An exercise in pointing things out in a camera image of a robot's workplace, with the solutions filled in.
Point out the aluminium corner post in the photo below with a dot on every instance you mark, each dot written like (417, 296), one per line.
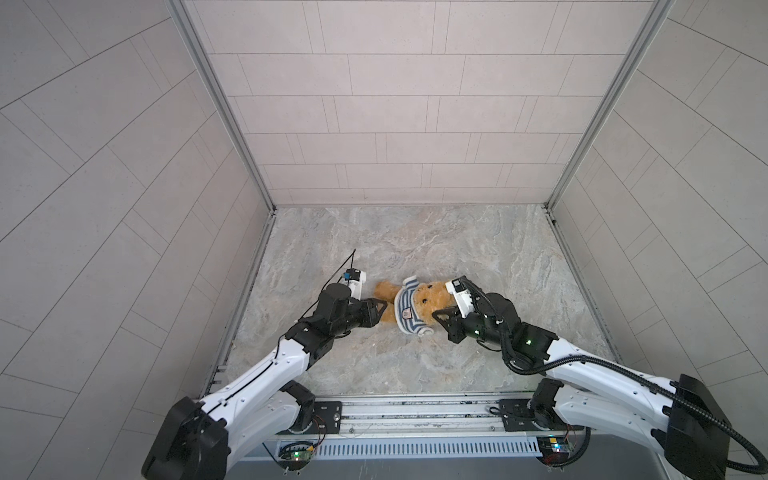
(183, 21)
(648, 30)

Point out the small circuit board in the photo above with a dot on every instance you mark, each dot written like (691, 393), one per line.
(299, 451)
(554, 449)

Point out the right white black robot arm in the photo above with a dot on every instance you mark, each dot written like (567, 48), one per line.
(677, 419)

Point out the white ventilation grille strip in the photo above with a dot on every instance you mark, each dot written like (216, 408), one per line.
(428, 448)

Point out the right aluminium corner post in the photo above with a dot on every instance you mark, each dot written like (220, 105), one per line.
(648, 30)

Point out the right small circuit board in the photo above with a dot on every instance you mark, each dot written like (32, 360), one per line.
(554, 449)

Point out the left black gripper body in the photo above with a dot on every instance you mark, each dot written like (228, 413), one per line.
(353, 318)

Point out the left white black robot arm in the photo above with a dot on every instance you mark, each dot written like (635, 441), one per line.
(204, 439)

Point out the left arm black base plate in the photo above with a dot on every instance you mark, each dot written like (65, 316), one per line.
(325, 418)

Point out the brown teddy bear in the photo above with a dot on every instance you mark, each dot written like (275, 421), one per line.
(429, 297)

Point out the left aluminium corner post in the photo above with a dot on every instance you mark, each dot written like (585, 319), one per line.
(183, 21)

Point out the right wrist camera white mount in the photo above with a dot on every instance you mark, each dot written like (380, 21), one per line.
(462, 292)

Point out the left small circuit board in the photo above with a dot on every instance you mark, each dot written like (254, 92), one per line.
(299, 451)

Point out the aluminium mounting rail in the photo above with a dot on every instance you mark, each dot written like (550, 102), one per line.
(467, 415)

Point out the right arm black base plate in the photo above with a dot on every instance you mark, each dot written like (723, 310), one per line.
(531, 415)

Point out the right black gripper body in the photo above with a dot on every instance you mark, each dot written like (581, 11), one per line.
(473, 326)

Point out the blue white striped knit sweater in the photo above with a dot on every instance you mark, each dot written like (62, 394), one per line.
(406, 317)

